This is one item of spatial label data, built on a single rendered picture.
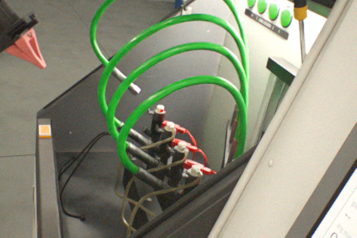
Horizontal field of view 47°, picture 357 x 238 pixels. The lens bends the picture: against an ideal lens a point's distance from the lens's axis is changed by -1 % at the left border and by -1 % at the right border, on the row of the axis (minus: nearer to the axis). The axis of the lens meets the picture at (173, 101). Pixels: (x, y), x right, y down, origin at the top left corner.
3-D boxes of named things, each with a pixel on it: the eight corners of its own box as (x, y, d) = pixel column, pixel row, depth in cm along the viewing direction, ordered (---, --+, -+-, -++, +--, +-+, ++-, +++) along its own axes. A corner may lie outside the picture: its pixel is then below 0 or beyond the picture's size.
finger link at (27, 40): (49, 67, 79) (14, 28, 76) (22, 87, 81) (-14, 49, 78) (57, 55, 86) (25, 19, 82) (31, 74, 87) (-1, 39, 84)
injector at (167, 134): (139, 203, 97) (152, 125, 89) (159, 202, 99) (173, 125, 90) (141, 210, 95) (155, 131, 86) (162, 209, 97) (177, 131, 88)
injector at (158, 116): (131, 182, 104) (143, 107, 96) (150, 181, 106) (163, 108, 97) (134, 189, 102) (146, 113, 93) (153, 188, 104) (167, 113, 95)
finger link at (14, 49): (58, 59, 79) (24, 20, 75) (30, 80, 80) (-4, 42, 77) (66, 49, 85) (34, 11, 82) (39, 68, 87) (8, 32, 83)
